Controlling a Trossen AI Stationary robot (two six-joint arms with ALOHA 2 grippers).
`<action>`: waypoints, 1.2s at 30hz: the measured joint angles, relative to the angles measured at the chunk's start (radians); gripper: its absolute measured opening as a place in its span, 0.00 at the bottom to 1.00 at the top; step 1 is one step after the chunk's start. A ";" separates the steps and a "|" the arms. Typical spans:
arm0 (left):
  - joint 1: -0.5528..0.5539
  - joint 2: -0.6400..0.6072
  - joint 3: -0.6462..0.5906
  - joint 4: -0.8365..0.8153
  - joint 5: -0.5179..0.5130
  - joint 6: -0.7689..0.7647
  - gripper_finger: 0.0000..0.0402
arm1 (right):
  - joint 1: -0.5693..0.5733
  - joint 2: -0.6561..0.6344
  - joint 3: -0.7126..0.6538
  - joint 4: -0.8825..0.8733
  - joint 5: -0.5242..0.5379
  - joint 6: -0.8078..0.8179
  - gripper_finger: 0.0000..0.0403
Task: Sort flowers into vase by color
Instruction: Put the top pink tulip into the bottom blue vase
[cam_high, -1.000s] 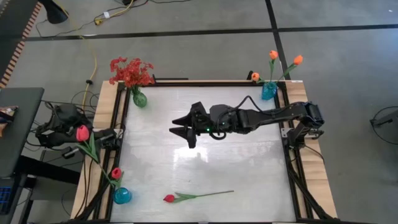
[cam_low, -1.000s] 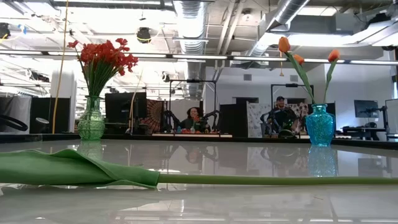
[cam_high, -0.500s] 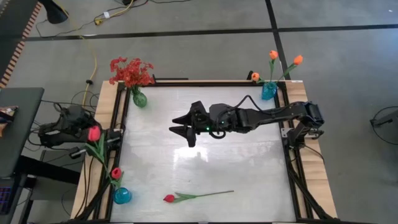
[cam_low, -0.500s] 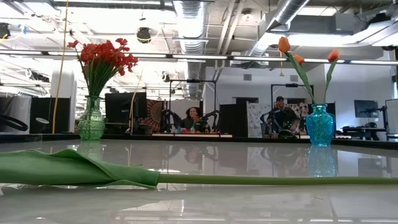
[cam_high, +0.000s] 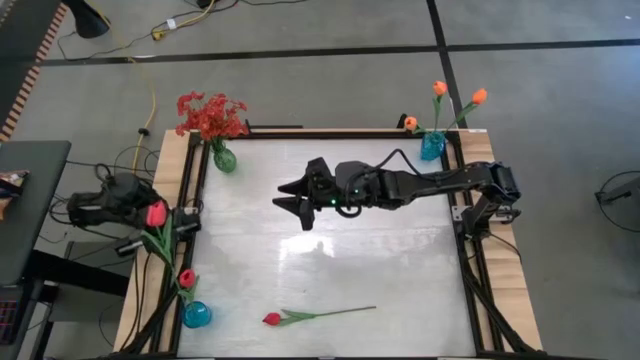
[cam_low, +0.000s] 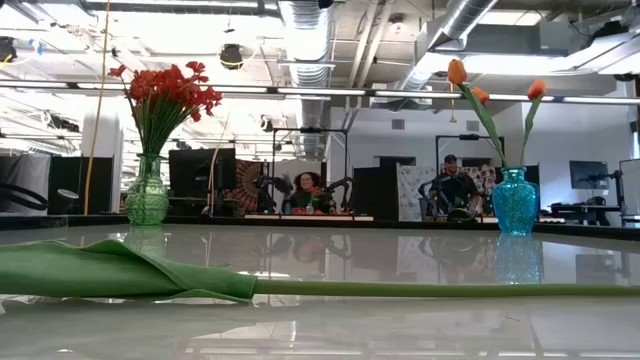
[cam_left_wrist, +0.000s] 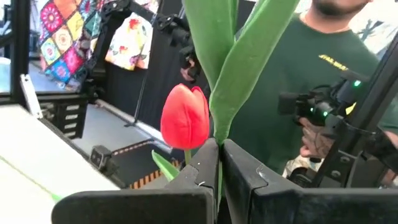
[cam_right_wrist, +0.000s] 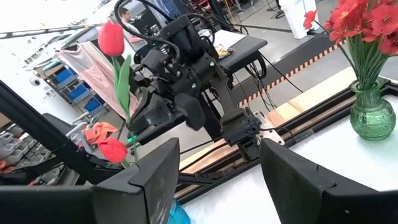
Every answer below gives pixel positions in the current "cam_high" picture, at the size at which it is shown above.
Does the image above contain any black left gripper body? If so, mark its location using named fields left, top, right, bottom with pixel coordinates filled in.
left=102, top=172, right=154, bottom=214

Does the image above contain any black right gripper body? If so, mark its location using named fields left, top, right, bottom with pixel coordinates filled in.
left=305, top=157, right=384, bottom=217

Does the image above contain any red artificial tulip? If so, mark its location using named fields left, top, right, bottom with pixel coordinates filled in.
left=262, top=305, right=378, bottom=328
left=139, top=199, right=197, bottom=309
left=177, top=268, right=201, bottom=307

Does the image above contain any orange artificial tulip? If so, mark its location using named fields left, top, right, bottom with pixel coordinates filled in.
left=447, top=88, right=489, bottom=132
left=403, top=115, right=429, bottom=136
left=432, top=79, right=449, bottom=134

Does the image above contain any green glass vase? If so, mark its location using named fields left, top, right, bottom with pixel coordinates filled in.
left=212, top=138, right=238, bottom=175

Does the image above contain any tall blue glass vase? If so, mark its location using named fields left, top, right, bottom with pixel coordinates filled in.
left=419, top=130, right=447, bottom=162

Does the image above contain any round teal glass vase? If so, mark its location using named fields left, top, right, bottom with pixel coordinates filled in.
left=181, top=299, right=213, bottom=329

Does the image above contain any black desk support bar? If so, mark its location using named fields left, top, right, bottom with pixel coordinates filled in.
left=22, top=248, right=131, bottom=297

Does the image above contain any dark grey desk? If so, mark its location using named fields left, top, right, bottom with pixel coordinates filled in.
left=0, top=140, right=72, bottom=287

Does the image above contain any colourful snack bag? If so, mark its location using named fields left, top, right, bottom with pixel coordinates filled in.
left=0, top=169, right=30, bottom=221

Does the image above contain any backlit keyboard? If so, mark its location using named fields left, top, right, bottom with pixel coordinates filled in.
left=0, top=298, right=22, bottom=346

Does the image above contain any black mat orange striped edge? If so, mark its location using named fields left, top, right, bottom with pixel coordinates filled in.
left=0, top=0, right=67, bottom=142

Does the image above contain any black metal table frame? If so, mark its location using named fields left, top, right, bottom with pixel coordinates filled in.
left=112, top=127, right=549, bottom=360

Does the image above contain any thick yellow cable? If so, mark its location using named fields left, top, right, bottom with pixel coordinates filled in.
left=99, top=9, right=158, bottom=177

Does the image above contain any yellow extension cord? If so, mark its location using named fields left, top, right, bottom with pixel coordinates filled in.
left=150, top=0, right=217, bottom=42

